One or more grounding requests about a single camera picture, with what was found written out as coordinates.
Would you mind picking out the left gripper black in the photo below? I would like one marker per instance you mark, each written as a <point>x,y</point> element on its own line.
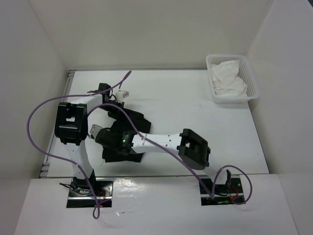
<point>118,115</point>

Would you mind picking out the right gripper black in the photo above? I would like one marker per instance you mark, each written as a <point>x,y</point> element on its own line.
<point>114,131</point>

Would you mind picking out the black pleated skirt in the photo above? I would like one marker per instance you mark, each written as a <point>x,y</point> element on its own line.
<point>138,122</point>

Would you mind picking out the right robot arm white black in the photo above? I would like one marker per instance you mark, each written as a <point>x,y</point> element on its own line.
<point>130,146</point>

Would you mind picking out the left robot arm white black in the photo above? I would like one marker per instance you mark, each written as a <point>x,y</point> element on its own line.
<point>71,127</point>

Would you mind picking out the white cloth in basket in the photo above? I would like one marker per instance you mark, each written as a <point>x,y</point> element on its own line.
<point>226,82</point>

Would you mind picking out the white plastic basket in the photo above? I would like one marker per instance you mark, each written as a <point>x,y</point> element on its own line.
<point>245,73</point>

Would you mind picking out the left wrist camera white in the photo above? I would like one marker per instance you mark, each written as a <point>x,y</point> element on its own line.
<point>121,95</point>

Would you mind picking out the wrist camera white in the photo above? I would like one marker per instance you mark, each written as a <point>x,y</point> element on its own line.
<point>121,95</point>
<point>95,129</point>

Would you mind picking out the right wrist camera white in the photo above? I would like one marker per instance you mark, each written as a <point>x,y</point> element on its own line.
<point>95,129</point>

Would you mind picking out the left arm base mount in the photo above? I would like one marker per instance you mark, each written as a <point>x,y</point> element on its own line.
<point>82,197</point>

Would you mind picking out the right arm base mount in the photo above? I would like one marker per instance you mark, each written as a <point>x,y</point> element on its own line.
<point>224,195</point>

